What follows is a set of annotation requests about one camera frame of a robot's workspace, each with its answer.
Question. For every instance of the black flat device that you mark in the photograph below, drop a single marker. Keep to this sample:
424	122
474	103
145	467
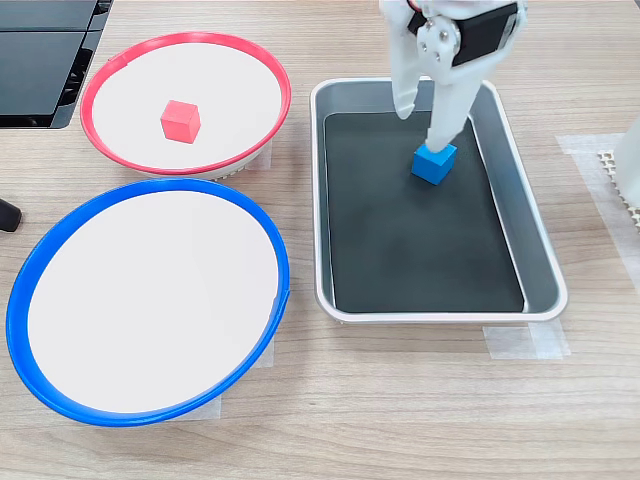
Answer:
35	70

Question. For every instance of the red-rimmed white dish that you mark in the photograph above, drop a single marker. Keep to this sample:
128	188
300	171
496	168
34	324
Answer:
225	90

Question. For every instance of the blue-rimmed white dish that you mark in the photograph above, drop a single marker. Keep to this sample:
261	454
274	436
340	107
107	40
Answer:
150	305

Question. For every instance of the black tray liner mat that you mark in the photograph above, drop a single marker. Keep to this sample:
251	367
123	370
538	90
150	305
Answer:
430	250

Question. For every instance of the silver metal tray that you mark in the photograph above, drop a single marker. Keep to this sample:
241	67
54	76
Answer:
542	260

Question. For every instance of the clear tape piece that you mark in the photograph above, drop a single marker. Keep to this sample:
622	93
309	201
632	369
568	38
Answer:
205	410
266	156
595	190
525	342
266	355

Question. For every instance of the black rounded object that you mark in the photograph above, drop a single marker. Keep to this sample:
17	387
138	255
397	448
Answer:
9	216

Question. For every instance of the blue cube block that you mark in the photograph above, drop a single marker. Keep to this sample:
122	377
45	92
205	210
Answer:
432	167

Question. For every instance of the red cube block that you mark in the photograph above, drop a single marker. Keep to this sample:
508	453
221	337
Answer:
179	122

